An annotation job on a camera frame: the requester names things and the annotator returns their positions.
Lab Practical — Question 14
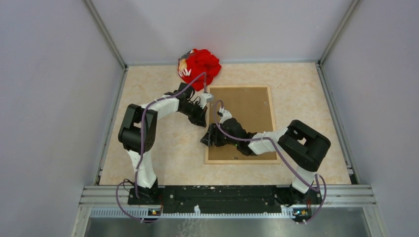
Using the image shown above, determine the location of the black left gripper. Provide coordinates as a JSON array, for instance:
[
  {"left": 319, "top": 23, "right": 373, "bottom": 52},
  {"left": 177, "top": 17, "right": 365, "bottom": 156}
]
[{"left": 179, "top": 101, "right": 208, "bottom": 127}]

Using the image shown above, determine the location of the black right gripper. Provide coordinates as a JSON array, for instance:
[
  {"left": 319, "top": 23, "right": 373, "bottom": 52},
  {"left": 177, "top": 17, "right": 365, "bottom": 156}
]
[{"left": 201, "top": 123, "right": 239, "bottom": 147}]

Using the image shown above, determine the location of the light wooden picture frame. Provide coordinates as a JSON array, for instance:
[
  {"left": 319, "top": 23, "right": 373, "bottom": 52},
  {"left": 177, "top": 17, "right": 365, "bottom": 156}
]
[{"left": 204, "top": 85, "right": 281, "bottom": 165}]

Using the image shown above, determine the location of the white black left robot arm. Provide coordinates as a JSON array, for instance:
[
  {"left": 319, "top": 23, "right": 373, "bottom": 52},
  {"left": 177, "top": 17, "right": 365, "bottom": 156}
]
[{"left": 118, "top": 82, "right": 213, "bottom": 204}]

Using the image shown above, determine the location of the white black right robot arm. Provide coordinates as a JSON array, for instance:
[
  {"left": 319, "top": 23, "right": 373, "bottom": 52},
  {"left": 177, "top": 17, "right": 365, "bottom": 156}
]
[{"left": 200, "top": 118, "right": 331, "bottom": 206}]

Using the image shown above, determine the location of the red crumpled cloth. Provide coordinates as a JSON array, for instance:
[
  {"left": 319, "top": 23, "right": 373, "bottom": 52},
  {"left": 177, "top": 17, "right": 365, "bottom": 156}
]
[{"left": 177, "top": 48, "right": 222, "bottom": 85}]

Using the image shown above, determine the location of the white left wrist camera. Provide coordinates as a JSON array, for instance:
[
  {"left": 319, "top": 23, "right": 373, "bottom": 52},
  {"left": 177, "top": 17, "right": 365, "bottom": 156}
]
[{"left": 199, "top": 93, "right": 214, "bottom": 109}]

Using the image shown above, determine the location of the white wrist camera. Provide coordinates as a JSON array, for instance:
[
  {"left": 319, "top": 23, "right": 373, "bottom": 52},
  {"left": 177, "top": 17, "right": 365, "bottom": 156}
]
[
  {"left": 199, "top": 93, "right": 214, "bottom": 109},
  {"left": 217, "top": 107, "right": 233, "bottom": 124}
]

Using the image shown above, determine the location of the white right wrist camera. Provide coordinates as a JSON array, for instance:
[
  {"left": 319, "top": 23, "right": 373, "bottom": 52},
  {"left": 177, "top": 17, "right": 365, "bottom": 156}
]
[{"left": 217, "top": 107, "right": 233, "bottom": 124}]

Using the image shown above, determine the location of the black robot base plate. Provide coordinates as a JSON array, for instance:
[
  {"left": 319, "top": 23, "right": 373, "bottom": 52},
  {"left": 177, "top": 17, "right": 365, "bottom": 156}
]
[{"left": 127, "top": 185, "right": 322, "bottom": 206}]

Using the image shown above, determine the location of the aluminium rail front edge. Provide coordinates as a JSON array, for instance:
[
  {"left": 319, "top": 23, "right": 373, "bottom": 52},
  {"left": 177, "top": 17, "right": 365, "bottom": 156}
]
[{"left": 72, "top": 185, "right": 388, "bottom": 237}]

